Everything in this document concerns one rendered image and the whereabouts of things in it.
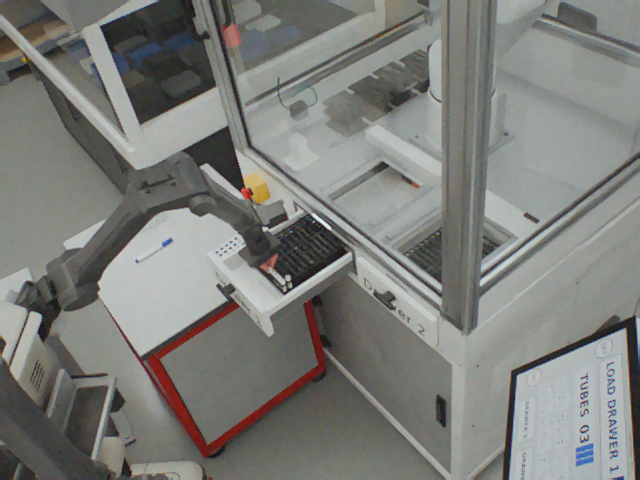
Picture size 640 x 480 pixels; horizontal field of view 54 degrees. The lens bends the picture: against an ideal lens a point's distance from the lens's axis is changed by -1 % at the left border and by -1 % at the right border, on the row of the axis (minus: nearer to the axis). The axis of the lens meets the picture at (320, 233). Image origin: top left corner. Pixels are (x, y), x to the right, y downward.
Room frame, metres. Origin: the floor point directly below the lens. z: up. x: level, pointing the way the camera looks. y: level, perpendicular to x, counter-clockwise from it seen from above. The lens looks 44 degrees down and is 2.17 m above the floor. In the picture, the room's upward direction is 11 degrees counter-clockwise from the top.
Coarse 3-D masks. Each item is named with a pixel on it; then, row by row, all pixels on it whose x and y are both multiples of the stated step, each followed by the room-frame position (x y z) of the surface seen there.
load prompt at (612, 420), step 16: (608, 368) 0.57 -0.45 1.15; (608, 384) 0.54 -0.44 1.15; (608, 400) 0.51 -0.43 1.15; (624, 400) 0.49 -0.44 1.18; (608, 416) 0.48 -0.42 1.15; (624, 416) 0.46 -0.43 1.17; (608, 432) 0.45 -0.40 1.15; (624, 432) 0.44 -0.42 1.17; (608, 448) 0.43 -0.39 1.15; (624, 448) 0.41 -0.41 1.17; (608, 464) 0.40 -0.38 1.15; (624, 464) 0.39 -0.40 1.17
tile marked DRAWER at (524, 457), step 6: (522, 450) 0.52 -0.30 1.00; (528, 450) 0.51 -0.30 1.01; (516, 456) 0.51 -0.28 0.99; (522, 456) 0.51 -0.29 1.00; (528, 456) 0.50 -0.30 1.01; (516, 462) 0.50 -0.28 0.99; (522, 462) 0.49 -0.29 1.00; (528, 462) 0.49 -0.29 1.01; (516, 468) 0.49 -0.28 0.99; (522, 468) 0.48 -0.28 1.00; (528, 468) 0.48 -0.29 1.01; (516, 474) 0.48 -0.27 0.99; (522, 474) 0.47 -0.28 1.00; (528, 474) 0.47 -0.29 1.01
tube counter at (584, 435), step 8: (584, 424) 0.49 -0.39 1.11; (592, 424) 0.48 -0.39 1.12; (576, 432) 0.49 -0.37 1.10; (584, 432) 0.48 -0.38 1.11; (592, 432) 0.47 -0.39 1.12; (576, 440) 0.47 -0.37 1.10; (584, 440) 0.46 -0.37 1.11; (592, 440) 0.46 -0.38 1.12; (576, 448) 0.46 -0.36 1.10; (584, 448) 0.45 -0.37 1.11; (592, 448) 0.44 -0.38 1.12; (576, 456) 0.45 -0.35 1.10; (584, 456) 0.44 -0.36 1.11; (592, 456) 0.43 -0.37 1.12; (576, 464) 0.43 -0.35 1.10; (584, 464) 0.42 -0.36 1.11; (592, 464) 0.42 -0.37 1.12; (576, 472) 0.42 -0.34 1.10; (584, 472) 0.41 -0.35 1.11; (592, 472) 0.40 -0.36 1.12
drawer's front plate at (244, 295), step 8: (208, 256) 1.27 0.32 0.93; (216, 256) 1.26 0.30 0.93; (216, 264) 1.23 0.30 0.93; (224, 264) 1.22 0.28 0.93; (224, 272) 1.19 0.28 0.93; (232, 272) 1.19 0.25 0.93; (224, 280) 1.21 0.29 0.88; (232, 280) 1.16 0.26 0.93; (240, 288) 1.12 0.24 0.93; (232, 296) 1.19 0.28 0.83; (240, 296) 1.13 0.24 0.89; (248, 296) 1.09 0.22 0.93; (240, 304) 1.15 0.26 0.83; (248, 304) 1.09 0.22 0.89; (256, 304) 1.06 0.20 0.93; (248, 312) 1.11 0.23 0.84; (256, 312) 1.06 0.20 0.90; (264, 312) 1.03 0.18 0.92; (256, 320) 1.08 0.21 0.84; (264, 320) 1.03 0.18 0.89; (264, 328) 1.04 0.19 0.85; (272, 328) 1.04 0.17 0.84
